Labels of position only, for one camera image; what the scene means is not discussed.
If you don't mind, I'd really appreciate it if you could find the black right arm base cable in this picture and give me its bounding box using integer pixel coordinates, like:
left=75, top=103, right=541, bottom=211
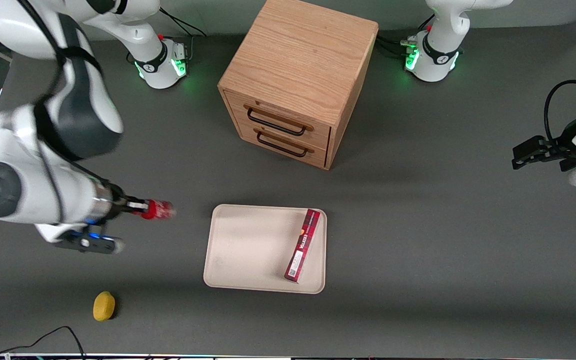
left=157, top=7, right=209, bottom=62

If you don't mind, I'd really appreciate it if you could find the black drawer handle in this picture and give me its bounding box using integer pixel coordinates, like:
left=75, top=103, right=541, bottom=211
left=246, top=107, right=307, bottom=137
left=256, top=128, right=309, bottom=159

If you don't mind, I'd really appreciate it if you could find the yellow lemon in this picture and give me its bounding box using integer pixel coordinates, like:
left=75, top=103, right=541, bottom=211
left=92, top=291, right=116, bottom=322

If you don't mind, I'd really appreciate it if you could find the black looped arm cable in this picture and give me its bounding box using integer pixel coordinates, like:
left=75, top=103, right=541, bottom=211
left=543, top=79, right=576, bottom=143

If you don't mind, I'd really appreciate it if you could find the black arm base cable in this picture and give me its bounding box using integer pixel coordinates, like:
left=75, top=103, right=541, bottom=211
left=375, top=15, right=436, bottom=57
left=157, top=7, right=209, bottom=62

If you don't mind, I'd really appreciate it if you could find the red coke bottle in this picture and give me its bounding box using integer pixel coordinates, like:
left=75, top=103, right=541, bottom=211
left=141, top=199, right=178, bottom=222

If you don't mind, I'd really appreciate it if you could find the beige rectangular tray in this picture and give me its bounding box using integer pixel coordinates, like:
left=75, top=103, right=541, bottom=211
left=203, top=203, right=328, bottom=295

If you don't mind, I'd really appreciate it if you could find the long red cardboard box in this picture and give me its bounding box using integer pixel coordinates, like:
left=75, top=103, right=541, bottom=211
left=283, top=208, right=322, bottom=284

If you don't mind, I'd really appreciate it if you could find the black left arm base cable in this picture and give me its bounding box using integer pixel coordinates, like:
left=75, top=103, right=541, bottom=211
left=375, top=15, right=436, bottom=57

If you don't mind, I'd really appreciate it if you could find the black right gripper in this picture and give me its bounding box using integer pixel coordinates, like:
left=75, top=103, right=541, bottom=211
left=104, top=182, right=152, bottom=222

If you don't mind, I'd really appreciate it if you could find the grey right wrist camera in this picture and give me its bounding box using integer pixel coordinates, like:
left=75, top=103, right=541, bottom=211
left=52, top=225, right=126, bottom=256

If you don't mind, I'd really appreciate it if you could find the wooden two-drawer cabinet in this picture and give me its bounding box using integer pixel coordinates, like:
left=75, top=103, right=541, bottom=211
left=217, top=0, right=380, bottom=171

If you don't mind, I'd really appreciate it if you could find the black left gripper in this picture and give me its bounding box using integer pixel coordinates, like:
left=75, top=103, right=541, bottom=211
left=511, top=113, right=576, bottom=174

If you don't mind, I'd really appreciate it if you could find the thin black floor cable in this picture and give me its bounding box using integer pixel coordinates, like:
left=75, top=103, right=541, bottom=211
left=0, top=326, right=87, bottom=360

